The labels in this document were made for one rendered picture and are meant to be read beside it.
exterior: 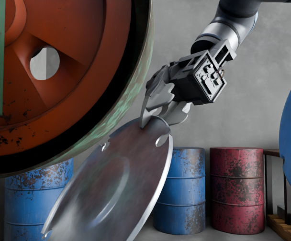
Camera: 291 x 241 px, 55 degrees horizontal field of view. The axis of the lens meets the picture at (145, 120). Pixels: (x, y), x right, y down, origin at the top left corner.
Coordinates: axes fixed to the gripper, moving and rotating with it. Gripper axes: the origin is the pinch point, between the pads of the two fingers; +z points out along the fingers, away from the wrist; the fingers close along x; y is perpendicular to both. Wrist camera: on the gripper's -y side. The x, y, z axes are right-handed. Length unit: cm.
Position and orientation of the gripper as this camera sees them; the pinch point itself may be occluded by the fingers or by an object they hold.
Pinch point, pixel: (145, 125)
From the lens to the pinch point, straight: 45.5
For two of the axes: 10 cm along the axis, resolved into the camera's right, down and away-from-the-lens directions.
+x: 5.6, 7.3, 3.9
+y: 6.1, -0.4, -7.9
